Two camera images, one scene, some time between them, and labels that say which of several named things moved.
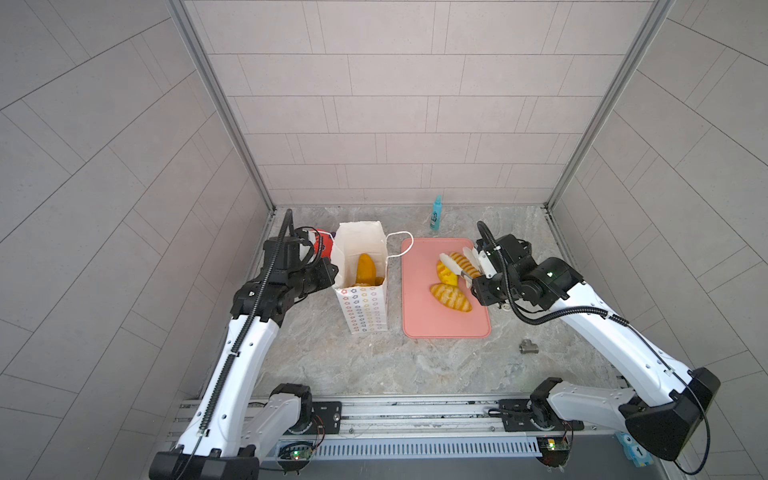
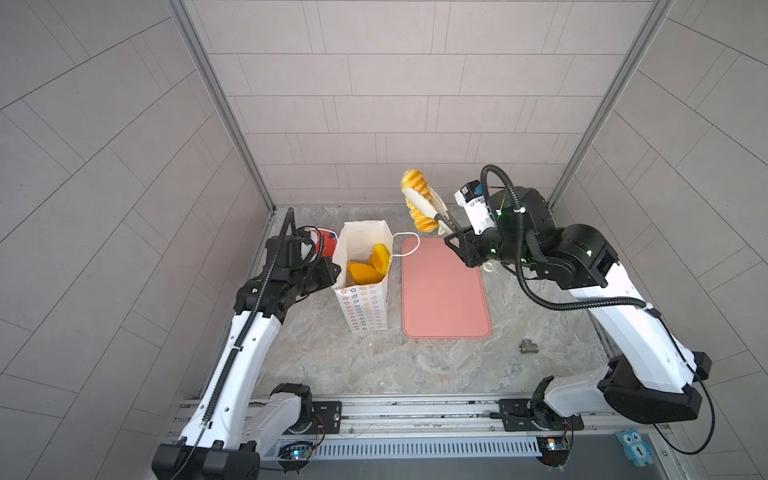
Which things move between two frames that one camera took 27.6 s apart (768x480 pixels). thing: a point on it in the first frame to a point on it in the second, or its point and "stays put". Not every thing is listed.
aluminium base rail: (442, 428) stays put
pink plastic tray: (423, 317) stays put
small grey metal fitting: (527, 347) stays put
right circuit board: (555, 450) stays put
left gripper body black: (307, 279) stays put
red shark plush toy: (323, 244) stays put
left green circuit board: (297, 451) stays put
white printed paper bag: (360, 274) stays put
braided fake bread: (451, 296) to (362, 274)
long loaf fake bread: (366, 274) to (380, 258)
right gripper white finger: (471, 257) to (439, 200)
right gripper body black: (490, 289) to (491, 244)
